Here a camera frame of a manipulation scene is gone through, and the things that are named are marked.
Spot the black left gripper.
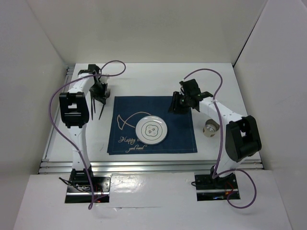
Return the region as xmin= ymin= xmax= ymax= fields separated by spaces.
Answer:
xmin=91 ymin=82 xmax=108 ymax=105

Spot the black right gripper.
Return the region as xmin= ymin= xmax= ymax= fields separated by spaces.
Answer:
xmin=167 ymin=91 xmax=190 ymax=115

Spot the black fork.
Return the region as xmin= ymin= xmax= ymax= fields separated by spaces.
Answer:
xmin=99 ymin=89 xmax=111 ymax=120

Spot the navy fish placemat cloth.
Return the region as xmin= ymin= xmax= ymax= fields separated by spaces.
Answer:
xmin=107 ymin=96 xmax=197 ymax=155

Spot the white round plate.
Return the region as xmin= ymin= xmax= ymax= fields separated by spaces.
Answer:
xmin=135 ymin=115 xmax=168 ymax=145

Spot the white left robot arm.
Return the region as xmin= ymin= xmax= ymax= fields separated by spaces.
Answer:
xmin=59 ymin=64 xmax=110 ymax=191

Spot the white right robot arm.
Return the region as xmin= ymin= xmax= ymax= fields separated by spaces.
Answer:
xmin=169 ymin=79 xmax=262 ymax=188

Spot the black spoon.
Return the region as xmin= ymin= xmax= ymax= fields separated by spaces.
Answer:
xmin=91 ymin=98 xmax=95 ymax=120

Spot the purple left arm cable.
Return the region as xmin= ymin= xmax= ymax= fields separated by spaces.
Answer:
xmin=49 ymin=60 xmax=127 ymax=210

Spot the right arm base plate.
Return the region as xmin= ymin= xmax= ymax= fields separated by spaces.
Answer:
xmin=191 ymin=173 xmax=240 ymax=201

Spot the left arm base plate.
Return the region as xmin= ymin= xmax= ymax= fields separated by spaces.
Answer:
xmin=62 ymin=175 xmax=111 ymax=204

